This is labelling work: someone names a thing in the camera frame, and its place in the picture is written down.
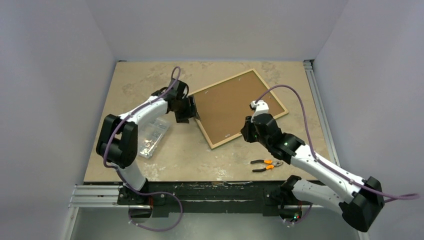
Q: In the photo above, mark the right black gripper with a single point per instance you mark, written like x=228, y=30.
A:
x=249, y=131

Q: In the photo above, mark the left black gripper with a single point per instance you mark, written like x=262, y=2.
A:
x=191, y=112

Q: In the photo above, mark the green picture frame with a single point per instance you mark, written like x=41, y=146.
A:
x=223, y=106

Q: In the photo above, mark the orange black pliers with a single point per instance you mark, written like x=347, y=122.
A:
x=269, y=164

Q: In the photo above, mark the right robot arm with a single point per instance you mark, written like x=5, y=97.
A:
x=351, y=196

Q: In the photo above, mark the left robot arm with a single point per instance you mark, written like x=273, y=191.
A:
x=118, y=139

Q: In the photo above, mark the clear plastic screw box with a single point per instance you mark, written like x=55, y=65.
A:
x=150, y=135

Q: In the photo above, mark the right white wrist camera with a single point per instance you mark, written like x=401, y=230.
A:
x=258, y=107

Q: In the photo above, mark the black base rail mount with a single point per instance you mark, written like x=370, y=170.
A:
x=216, y=197

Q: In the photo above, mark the aluminium frame rail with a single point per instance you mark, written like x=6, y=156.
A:
x=95, y=196

